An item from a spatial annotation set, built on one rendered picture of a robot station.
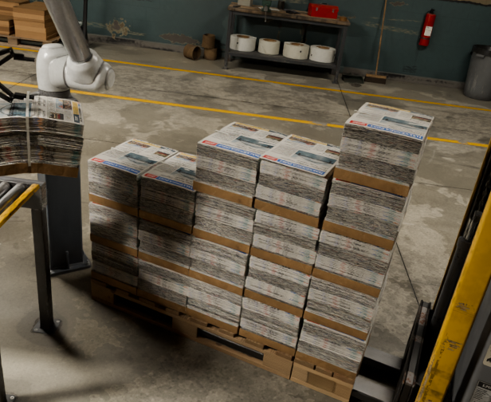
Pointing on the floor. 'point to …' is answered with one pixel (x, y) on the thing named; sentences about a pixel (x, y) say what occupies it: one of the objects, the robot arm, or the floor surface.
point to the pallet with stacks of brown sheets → (17, 23)
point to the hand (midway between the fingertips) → (31, 77)
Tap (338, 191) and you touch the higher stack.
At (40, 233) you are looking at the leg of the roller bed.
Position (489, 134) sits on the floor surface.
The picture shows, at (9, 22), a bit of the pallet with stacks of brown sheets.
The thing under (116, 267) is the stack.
